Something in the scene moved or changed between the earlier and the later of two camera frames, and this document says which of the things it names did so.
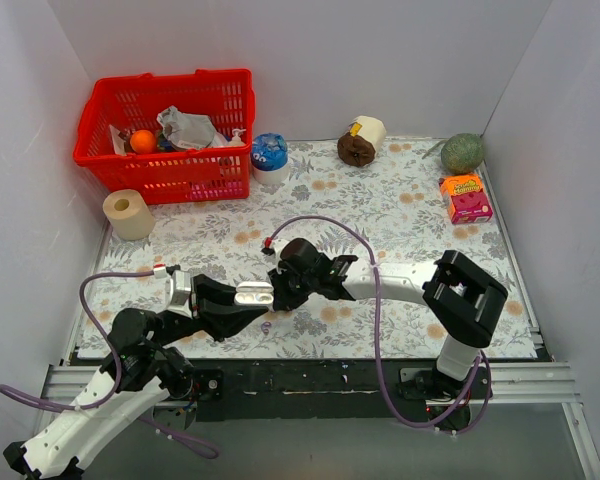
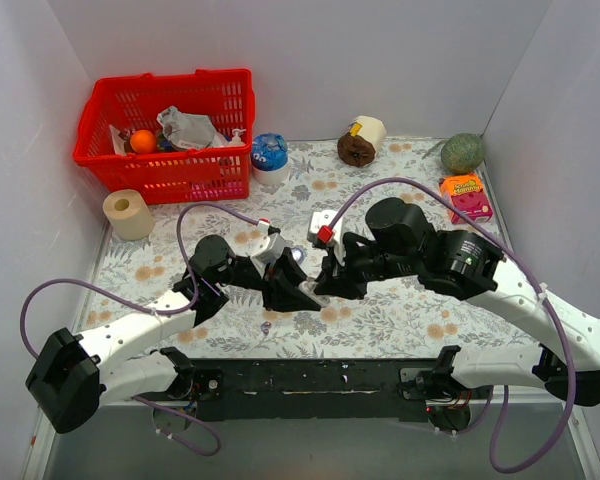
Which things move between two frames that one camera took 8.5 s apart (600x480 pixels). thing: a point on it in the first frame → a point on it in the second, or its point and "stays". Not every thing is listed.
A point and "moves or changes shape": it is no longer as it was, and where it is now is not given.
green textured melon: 462,153 stays
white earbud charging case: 254,293 moves or changes shape
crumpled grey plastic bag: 190,130 stays
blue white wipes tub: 270,158 stays
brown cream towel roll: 361,140 stays
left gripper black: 198,301 → 269,285
